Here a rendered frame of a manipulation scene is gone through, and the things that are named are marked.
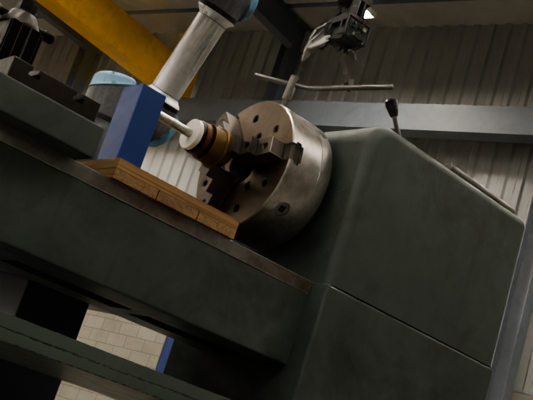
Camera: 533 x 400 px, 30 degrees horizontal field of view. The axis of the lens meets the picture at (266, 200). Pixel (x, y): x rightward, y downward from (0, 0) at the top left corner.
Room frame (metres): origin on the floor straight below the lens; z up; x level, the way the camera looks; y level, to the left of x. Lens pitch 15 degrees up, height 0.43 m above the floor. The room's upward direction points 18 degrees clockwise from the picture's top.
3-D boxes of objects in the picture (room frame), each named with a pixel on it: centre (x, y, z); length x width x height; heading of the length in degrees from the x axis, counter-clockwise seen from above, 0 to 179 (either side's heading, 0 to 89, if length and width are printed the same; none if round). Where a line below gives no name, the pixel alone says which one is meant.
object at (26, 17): (1.85, 0.57, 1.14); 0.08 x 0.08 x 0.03
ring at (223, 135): (2.06, 0.15, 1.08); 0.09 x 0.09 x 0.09; 37
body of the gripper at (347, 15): (2.10, -0.05, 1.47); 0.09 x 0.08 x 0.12; 34
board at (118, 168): (1.98, 0.27, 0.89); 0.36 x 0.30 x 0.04; 37
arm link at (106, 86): (2.53, 0.48, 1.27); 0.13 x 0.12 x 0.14; 131
